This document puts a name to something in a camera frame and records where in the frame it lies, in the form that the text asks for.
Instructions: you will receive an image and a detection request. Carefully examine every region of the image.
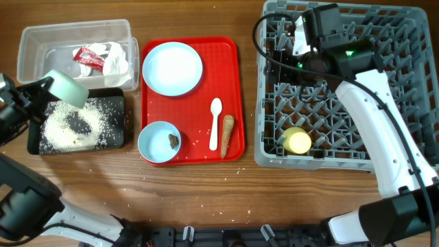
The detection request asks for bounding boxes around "green bowl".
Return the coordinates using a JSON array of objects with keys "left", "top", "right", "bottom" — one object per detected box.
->
[{"left": 43, "top": 69, "right": 89, "bottom": 108}]

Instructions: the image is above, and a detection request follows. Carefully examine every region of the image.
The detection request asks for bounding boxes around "pile of white rice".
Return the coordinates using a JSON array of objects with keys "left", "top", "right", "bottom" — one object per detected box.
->
[{"left": 40, "top": 99, "right": 121, "bottom": 152}]

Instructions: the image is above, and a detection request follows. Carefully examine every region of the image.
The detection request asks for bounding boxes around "red sauce packet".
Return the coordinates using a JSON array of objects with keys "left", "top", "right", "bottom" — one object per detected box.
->
[{"left": 73, "top": 47, "right": 104, "bottom": 72}]

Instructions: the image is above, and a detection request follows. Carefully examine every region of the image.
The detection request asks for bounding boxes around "yellow plastic cup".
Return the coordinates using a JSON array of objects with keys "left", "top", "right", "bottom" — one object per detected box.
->
[{"left": 282, "top": 127, "right": 312, "bottom": 154}]

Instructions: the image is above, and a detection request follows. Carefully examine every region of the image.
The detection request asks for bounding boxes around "white napkin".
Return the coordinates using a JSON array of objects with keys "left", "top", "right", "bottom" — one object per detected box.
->
[{"left": 72, "top": 42, "right": 131, "bottom": 87}]

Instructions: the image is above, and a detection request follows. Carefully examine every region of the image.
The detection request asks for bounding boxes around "small light blue bowl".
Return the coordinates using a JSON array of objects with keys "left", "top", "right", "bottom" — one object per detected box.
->
[{"left": 137, "top": 121, "right": 182, "bottom": 163}]

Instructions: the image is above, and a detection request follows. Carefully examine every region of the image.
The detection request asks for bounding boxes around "large light blue plate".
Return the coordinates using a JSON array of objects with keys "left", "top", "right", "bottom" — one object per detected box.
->
[{"left": 142, "top": 42, "right": 203, "bottom": 97}]

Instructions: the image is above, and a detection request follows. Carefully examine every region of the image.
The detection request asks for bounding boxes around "brown food scrap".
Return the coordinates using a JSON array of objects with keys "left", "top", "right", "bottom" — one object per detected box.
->
[{"left": 168, "top": 134, "right": 180, "bottom": 149}]

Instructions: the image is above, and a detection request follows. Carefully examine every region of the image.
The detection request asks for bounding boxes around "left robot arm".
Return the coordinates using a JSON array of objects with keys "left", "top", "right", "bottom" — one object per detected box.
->
[{"left": 1, "top": 70, "right": 142, "bottom": 246}]

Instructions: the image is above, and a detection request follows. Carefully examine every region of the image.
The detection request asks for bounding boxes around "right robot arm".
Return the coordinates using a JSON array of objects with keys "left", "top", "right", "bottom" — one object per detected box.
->
[{"left": 285, "top": 4, "right": 438, "bottom": 246}]

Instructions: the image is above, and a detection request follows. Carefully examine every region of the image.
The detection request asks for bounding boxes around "grey dishwasher rack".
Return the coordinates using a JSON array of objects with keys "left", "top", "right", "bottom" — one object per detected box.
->
[{"left": 254, "top": 1, "right": 438, "bottom": 171}]

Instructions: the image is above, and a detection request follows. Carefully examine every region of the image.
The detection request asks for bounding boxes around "black plastic tray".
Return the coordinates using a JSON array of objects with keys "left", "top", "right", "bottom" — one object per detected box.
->
[{"left": 27, "top": 87, "right": 126, "bottom": 156}]

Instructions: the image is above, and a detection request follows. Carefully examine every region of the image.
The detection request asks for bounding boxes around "clear plastic bin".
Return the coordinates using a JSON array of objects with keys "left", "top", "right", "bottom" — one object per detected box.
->
[{"left": 16, "top": 19, "right": 139, "bottom": 91}]

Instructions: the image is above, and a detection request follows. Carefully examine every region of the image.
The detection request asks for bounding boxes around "brown carrot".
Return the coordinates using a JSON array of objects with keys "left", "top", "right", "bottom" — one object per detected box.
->
[{"left": 220, "top": 115, "right": 235, "bottom": 158}]

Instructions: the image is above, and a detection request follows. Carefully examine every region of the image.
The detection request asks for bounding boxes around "white plastic spoon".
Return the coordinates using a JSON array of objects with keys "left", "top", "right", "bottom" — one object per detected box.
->
[{"left": 209, "top": 97, "right": 222, "bottom": 151}]

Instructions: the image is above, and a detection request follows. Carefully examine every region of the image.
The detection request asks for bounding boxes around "red serving tray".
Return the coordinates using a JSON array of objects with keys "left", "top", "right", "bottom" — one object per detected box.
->
[{"left": 141, "top": 36, "right": 246, "bottom": 167}]

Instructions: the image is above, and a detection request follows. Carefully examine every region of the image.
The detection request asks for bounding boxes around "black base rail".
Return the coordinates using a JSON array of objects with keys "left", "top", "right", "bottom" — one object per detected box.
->
[{"left": 78, "top": 224, "right": 344, "bottom": 247}]

